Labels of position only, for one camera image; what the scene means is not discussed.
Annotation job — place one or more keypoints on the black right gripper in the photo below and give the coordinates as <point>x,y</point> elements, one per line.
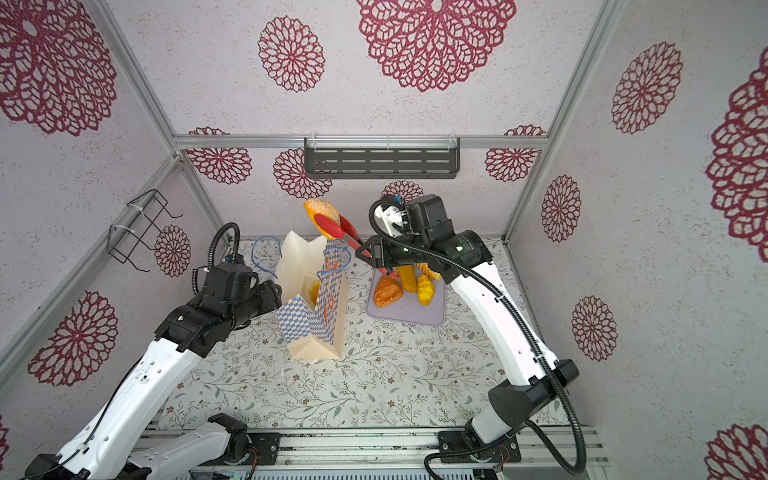
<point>382,249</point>

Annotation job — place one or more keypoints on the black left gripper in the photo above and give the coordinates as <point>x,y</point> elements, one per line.
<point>270,297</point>

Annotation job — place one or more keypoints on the red kitchen tongs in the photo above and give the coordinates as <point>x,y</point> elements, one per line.
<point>335,231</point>

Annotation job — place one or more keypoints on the checkered paper bakery bag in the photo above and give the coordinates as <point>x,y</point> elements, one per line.
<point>312,277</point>

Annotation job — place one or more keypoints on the yellow bread roll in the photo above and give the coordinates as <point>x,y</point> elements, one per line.
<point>314,291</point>

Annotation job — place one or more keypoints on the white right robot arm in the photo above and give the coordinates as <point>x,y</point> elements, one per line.
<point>419,231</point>

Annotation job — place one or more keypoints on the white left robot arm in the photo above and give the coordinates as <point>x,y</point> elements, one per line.
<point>231,297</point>

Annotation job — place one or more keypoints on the twisted bread lower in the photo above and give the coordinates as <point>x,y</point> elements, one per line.
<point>427,271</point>

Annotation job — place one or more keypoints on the yellow corn bread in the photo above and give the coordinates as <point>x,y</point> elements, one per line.
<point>425,290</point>

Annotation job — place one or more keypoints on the orange croissant pastry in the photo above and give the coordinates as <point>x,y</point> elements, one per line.
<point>387,291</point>

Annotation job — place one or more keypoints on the lilac plastic tray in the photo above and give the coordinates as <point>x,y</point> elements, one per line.
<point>408,309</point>

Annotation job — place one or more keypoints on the grey wall shelf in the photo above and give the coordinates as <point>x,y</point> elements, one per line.
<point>382,158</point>

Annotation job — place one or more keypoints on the black wire wall rack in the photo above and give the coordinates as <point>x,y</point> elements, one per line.
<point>126,236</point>

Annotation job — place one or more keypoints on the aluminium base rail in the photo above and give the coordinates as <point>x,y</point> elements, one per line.
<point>397,449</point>

